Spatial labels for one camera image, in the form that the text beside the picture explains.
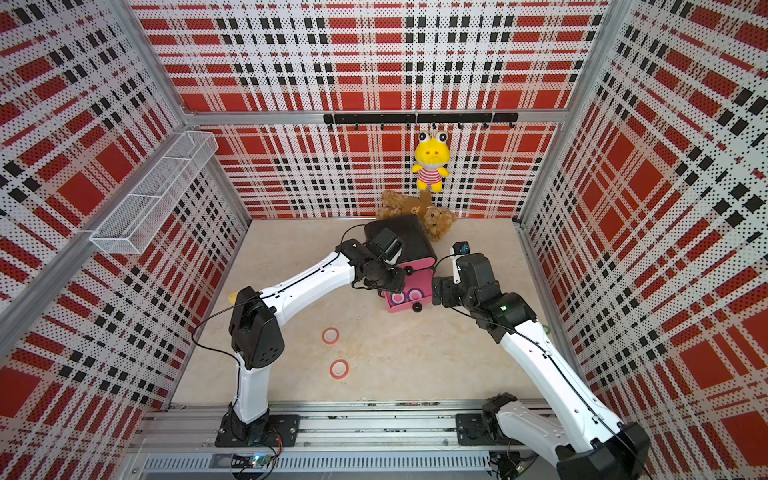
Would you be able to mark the white wire mesh basket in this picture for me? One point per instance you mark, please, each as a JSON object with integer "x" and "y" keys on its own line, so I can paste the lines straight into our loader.
{"x": 135, "y": 221}

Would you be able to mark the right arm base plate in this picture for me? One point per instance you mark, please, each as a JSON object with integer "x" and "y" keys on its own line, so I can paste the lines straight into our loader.
{"x": 471, "y": 431}

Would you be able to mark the brown teddy bear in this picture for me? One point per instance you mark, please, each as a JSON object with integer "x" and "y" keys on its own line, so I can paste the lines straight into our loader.
{"x": 436, "y": 221}

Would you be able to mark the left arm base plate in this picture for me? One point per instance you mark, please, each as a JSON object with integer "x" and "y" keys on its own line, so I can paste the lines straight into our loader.
{"x": 268, "y": 430}

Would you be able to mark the yellow frog plush toy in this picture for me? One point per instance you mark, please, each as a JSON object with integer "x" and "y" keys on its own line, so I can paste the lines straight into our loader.
{"x": 431, "y": 156}

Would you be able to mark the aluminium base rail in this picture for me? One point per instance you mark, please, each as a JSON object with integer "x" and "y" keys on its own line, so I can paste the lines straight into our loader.
{"x": 336, "y": 440}

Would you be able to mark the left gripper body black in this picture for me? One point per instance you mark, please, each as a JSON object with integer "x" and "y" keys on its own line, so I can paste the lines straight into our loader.
{"x": 387, "y": 279}

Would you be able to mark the black drawer cabinet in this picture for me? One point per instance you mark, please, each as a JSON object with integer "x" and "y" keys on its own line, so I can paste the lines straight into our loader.
{"x": 408, "y": 228}

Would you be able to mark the red tape roll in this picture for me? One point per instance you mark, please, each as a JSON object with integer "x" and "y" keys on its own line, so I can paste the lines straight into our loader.
{"x": 330, "y": 336}
{"x": 339, "y": 369}

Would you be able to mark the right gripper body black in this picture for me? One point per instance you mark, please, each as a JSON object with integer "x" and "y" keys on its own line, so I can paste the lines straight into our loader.
{"x": 454, "y": 295}

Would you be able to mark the pink drawer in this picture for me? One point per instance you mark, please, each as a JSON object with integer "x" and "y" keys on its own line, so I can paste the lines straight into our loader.
{"x": 418, "y": 279}
{"x": 419, "y": 264}

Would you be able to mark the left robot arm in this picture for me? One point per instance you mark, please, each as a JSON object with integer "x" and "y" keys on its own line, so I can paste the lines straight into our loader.
{"x": 258, "y": 317}

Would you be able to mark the black hook rail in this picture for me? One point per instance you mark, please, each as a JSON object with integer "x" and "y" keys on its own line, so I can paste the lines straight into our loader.
{"x": 421, "y": 118}

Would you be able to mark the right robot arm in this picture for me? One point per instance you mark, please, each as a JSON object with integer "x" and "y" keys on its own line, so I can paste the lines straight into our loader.
{"x": 585, "y": 439}

